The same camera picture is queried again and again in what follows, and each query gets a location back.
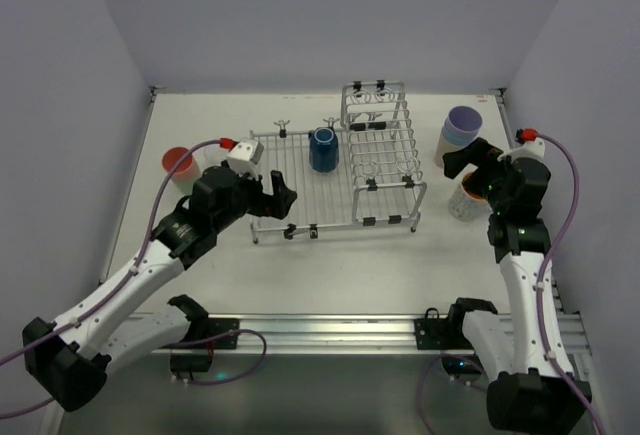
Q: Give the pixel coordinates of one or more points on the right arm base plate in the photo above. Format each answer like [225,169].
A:
[435,332]

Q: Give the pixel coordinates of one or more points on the lavender plastic cup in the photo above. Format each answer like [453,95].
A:
[463,121]

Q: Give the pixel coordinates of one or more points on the pink plastic cup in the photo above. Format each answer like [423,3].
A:
[181,163]

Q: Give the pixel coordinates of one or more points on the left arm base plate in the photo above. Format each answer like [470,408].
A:
[210,333]

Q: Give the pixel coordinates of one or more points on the light blue plastic cup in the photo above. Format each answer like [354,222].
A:
[456,136]

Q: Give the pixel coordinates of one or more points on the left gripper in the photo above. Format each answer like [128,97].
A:
[267,200]

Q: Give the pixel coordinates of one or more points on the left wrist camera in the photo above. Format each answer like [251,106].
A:
[243,156]

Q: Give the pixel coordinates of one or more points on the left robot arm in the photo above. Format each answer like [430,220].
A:
[68,355]

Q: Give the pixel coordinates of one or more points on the silver wire dish rack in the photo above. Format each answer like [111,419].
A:
[378,181]

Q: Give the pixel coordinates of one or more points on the aluminium mounting rail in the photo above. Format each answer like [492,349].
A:
[334,335]

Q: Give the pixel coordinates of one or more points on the clear plastic tumbler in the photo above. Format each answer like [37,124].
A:
[213,154]

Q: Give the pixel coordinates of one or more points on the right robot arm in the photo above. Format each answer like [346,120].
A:
[532,387]

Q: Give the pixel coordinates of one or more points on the dark blue ceramic mug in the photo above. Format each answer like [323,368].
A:
[323,149]

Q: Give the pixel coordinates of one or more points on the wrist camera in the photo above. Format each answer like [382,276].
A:
[243,156]
[529,144]

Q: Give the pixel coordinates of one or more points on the white floral ceramic mug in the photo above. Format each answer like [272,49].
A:
[467,206]

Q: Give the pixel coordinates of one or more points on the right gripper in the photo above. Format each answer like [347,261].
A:
[478,156]

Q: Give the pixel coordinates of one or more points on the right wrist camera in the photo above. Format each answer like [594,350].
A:
[529,144]

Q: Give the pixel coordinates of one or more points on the beige plastic cup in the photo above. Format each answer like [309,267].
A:
[444,147]

